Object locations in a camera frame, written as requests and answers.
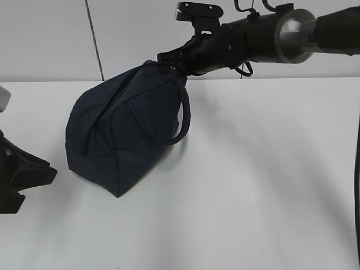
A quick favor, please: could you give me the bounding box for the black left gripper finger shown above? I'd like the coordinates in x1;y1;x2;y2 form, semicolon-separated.
1;193;25;214
10;151;57;191

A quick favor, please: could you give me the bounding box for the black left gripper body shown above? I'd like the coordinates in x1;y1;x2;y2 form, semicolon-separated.
0;129;22;195

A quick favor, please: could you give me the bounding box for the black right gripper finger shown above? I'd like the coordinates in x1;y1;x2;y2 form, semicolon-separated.
157;47;185;69

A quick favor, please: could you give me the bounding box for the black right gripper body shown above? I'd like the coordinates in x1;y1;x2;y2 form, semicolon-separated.
181;24;250;75

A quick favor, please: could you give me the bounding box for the dark navy lunch bag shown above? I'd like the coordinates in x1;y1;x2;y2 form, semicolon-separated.
65;60;191;197

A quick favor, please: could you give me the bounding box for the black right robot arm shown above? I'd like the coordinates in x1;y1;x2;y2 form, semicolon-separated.
157;2;359;77

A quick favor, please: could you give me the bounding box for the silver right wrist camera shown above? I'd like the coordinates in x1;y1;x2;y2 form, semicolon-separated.
175;1;223;35

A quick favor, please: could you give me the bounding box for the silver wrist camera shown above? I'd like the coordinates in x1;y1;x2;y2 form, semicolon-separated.
0;86;11;113
175;1;223;35

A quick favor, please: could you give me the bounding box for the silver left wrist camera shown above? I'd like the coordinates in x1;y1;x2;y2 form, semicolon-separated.
0;86;11;113

